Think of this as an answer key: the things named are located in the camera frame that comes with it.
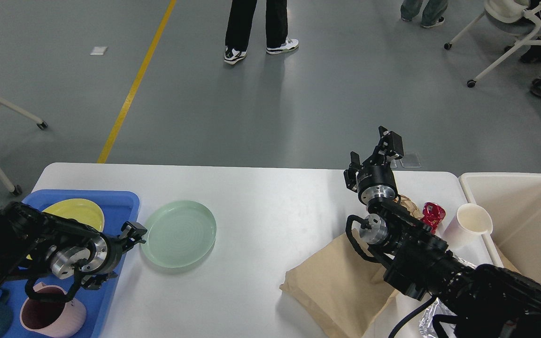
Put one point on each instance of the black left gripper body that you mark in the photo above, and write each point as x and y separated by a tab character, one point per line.
107	252

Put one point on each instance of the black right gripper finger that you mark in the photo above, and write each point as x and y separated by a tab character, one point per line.
389	148
350	174

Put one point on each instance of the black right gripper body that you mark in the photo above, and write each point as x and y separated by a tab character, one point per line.
376	180

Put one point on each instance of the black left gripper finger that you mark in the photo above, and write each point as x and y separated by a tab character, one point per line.
95	282
133	233

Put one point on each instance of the mint green plate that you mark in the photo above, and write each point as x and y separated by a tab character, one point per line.
179	234

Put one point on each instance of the pink HOME mug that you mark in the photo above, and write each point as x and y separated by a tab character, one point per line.
53	319

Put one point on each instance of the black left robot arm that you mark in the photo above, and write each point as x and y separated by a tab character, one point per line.
35	244

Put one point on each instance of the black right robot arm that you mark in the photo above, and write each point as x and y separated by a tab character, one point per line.
485	302

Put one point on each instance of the floor outlet plate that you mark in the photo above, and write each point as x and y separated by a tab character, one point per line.
410	160

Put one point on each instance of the blue plastic tray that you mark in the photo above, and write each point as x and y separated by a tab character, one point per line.
118	207

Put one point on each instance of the crumpled brown paper ball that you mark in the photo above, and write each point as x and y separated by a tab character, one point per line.
410	206

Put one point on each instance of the yellow plate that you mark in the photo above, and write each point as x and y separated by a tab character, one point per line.
83	210

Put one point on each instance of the red crumpled wrapper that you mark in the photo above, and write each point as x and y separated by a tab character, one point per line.
433	215

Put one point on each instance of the white paper cup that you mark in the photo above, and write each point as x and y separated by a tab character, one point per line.
469	223

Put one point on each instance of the brown paper bag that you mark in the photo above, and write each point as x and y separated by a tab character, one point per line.
341	291

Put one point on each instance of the person in jeans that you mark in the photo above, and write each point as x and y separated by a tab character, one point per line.
432	14

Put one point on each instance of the crumpled aluminium foil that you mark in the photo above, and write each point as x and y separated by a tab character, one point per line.
426	328

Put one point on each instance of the beige plastic bin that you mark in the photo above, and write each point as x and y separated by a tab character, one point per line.
513	201

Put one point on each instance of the white office chair right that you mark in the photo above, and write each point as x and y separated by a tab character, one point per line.
513	17

